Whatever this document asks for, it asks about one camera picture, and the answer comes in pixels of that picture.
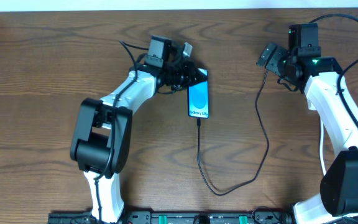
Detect blue screen smartphone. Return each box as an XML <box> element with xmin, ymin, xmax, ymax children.
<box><xmin>187</xmin><ymin>81</ymin><xmax>209</xmax><ymax>119</ymax></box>

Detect black charger cable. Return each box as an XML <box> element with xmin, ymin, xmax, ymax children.
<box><xmin>195</xmin><ymin>68</ymin><xmax>270</xmax><ymax>197</ymax></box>

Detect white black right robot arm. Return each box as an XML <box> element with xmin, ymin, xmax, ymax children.
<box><xmin>257</xmin><ymin>23</ymin><xmax>358</xmax><ymax>223</ymax></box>

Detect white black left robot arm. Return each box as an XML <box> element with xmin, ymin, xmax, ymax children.
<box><xmin>70</xmin><ymin>35</ymin><xmax>208</xmax><ymax>223</ymax></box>

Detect white power strip cord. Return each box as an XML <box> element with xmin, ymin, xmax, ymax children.
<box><xmin>318</xmin><ymin>119</ymin><xmax>328</xmax><ymax>177</ymax></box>

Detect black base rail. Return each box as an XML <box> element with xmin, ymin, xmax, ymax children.
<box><xmin>47</xmin><ymin>210</ymin><xmax>358</xmax><ymax>224</ymax></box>

